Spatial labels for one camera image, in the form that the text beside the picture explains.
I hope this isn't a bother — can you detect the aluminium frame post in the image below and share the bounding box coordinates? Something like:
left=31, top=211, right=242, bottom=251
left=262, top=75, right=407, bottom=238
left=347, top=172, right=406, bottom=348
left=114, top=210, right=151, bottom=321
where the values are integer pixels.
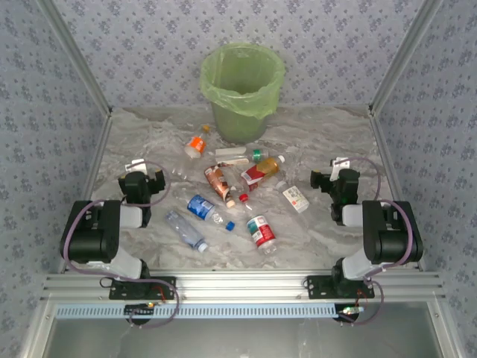
left=367, top=0, right=445, bottom=119
left=35, top=0, right=114, bottom=117

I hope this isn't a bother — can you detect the brown label plastic bottle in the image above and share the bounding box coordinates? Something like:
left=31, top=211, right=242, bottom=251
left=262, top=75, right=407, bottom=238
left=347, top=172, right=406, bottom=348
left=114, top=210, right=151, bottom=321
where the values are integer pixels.
left=203, top=165, right=236, bottom=209

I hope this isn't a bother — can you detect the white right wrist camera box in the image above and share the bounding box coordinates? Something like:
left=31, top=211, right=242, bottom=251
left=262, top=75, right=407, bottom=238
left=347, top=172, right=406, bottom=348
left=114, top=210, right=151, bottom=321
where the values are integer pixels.
left=330, top=156, right=352, bottom=180

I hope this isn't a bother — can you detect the green plastic bin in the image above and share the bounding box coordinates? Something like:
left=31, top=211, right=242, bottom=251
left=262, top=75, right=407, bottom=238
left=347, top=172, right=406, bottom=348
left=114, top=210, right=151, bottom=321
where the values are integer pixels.
left=210, top=100, right=270, bottom=145

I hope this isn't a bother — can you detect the red teal label bottle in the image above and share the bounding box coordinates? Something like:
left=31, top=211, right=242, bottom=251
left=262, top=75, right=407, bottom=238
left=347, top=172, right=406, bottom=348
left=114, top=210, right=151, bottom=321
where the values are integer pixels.
left=244, top=204, right=279, bottom=256

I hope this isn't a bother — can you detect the aluminium profile rail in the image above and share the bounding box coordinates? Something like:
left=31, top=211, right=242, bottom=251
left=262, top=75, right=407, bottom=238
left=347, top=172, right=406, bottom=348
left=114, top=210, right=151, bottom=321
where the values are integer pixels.
left=40, top=271, right=446, bottom=301

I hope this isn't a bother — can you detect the grey slotted cable duct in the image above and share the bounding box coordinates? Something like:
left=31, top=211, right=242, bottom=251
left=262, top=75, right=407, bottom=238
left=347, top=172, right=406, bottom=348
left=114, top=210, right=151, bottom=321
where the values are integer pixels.
left=54, top=302, right=341, bottom=320

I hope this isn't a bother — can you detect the small black circuit board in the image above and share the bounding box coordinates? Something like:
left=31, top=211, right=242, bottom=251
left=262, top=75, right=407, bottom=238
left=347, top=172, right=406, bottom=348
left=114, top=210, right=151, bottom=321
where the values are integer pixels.
left=337, top=304, right=365, bottom=318
left=124, top=304, right=157, bottom=317

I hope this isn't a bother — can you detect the aluminium table edge rail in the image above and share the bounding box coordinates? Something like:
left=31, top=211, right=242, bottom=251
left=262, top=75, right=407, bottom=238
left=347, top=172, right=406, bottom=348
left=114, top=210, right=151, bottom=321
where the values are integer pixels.
left=57, top=111, right=114, bottom=274
left=367, top=107, right=426, bottom=271

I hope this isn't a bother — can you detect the clear bottle white printed label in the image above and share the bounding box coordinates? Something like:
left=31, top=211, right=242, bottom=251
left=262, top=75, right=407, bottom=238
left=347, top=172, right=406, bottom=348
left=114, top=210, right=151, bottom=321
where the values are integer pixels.
left=275, top=178, right=310, bottom=214

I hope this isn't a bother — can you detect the amber bottle red label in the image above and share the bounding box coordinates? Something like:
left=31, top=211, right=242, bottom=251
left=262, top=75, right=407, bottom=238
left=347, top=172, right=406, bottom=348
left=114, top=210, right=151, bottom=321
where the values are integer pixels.
left=240, top=154, right=286, bottom=192

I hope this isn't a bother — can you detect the orange label plastic bottle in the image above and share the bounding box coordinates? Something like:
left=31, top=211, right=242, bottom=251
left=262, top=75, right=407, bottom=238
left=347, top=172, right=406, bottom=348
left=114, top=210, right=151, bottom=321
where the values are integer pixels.
left=183, top=125, right=212, bottom=160

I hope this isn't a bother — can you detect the purple cable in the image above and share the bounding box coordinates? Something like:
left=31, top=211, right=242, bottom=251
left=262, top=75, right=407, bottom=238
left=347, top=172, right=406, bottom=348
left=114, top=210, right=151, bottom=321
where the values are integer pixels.
left=61, top=160, right=180, bottom=330
left=337, top=156, right=417, bottom=326

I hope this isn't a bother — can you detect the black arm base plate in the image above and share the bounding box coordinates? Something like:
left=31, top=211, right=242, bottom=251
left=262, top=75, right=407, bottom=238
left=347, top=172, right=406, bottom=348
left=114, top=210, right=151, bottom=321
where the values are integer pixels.
left=109, top=276, right=177, bottom=301
left=306, top=274, right=376, bottom=299

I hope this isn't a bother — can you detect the blue label blue cap bottle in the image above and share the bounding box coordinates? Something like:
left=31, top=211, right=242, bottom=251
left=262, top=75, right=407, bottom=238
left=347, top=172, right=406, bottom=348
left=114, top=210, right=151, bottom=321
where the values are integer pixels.
left=186, top=194, right=236, bottom=230

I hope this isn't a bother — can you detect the green plastic bin liner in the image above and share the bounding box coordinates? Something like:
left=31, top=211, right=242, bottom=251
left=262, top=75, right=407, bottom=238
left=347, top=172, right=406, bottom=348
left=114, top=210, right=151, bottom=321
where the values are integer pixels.
left=199, top=42, right=286, bottom=121

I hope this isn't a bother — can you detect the white plastic bottle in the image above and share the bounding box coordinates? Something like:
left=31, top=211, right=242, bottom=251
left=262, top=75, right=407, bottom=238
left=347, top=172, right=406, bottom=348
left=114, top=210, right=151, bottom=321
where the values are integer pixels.
left=215, top=147, right=250, bottom=166

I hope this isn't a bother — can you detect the plain clear plastic bottle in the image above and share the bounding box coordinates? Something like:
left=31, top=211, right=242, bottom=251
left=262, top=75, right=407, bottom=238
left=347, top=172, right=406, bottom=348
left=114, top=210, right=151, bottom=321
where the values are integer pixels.
left=165, top=210, right=209, bottom=253

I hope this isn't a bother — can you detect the clear bottle red cap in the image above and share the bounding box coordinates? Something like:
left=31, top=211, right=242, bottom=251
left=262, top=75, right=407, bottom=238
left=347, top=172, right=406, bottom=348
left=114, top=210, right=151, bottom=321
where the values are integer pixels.
left=225, top=169, right=251, bottom=204

